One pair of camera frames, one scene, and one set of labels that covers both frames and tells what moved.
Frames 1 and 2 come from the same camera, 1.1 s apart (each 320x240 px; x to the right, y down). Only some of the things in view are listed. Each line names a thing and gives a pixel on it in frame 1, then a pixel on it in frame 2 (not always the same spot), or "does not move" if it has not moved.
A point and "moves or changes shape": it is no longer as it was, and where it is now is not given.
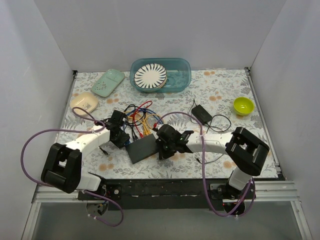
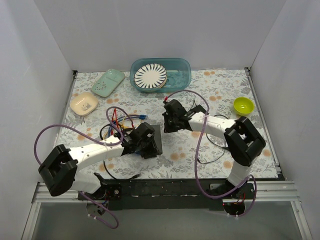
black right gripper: [162, 149] -> [169, 121]
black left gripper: [122, 139] -> [152, 147]
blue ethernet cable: [128, 142] moves or changes shape
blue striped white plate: [151, 75] does not move
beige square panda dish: [87, 101] does not move
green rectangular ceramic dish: [108, 82] does not move
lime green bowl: [243, 106] does not move
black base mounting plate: [169, 194] does not move
